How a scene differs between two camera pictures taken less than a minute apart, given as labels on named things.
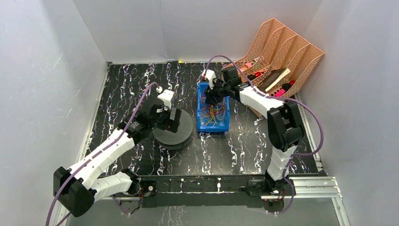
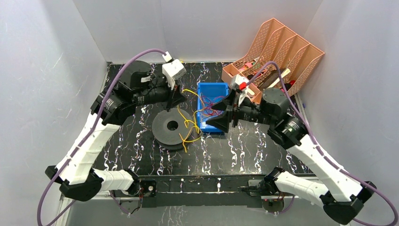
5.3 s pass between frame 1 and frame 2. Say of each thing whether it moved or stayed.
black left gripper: moved
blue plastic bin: stayed
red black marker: stayed
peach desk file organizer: stayed
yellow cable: moved
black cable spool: stayed
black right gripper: moved
